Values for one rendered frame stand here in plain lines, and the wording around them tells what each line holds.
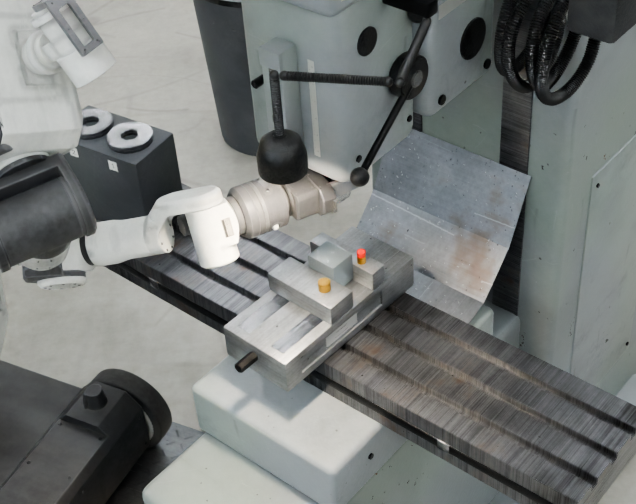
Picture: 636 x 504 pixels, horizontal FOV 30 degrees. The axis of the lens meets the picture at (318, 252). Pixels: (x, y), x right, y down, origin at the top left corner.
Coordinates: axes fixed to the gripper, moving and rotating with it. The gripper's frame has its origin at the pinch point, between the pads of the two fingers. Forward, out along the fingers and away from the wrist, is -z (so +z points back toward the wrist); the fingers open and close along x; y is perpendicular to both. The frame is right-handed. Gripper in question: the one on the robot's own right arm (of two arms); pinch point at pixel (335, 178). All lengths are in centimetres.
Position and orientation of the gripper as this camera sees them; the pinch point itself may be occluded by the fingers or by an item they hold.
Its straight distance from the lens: 196.7
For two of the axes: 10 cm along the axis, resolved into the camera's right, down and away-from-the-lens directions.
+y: 0.5, 7.6, 6.5
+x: -4.8, -5.5, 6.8
